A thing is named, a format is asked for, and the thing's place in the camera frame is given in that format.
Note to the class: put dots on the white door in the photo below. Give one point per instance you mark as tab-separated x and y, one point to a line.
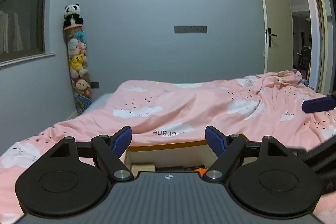
278	16

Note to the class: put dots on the pink printed blanket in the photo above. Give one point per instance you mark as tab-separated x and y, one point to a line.
197	103

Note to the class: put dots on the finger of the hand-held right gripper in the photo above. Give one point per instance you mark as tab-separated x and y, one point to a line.
317	105

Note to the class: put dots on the orange cardboard box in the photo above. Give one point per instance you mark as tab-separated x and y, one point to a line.
168	150

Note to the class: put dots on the black textured box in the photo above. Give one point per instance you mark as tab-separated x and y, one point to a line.
170	169

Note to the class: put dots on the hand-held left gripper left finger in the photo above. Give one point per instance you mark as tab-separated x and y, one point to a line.
121	141

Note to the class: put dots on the small dark wall socket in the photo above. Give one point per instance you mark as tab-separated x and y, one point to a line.
94	85

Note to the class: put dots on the grey wall socket panel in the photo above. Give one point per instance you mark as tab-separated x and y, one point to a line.
190	29

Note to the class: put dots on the dark framed window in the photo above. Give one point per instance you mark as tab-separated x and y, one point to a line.
21	3

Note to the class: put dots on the dark small printed box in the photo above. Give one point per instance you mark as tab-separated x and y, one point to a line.
190	169

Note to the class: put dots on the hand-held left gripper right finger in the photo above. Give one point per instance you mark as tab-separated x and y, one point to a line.
214	141

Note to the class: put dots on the grey mattress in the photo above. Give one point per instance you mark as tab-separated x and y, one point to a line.
98	103

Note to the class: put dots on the small brown box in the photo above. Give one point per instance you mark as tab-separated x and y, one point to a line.
143	169

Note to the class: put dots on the panda plush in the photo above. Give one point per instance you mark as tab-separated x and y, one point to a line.
72	12

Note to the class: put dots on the column of plush toys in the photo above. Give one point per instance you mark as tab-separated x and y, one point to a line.
77	61

